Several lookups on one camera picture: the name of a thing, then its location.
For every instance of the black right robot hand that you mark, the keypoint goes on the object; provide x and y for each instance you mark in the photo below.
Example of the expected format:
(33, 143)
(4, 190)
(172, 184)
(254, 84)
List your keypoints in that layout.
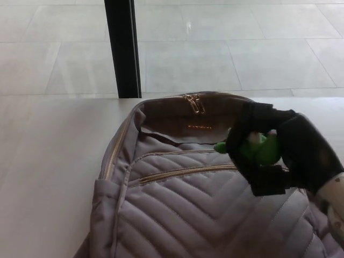
(306, 150)

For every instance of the taupe quilted backpack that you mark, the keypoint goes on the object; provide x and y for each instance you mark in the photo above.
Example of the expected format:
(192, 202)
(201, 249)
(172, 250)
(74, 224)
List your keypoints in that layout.
(182, 209)

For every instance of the black window frame post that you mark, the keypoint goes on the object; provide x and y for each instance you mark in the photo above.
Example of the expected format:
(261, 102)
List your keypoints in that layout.
(122, 53)

